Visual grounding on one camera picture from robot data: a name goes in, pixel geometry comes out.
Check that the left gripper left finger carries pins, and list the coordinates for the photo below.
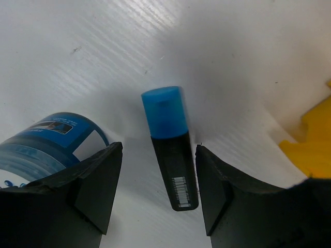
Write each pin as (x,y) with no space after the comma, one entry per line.
(71,208)

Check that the left blue putty jar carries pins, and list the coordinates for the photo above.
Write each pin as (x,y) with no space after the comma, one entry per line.
(57,142)

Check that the yellow four-compartment organizer tray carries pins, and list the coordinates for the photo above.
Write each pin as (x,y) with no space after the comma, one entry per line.
(312,155)

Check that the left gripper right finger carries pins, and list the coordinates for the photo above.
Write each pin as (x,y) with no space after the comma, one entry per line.
(242,211)

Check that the blue cap black highlighter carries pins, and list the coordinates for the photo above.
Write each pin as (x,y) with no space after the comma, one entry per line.
(165,114)

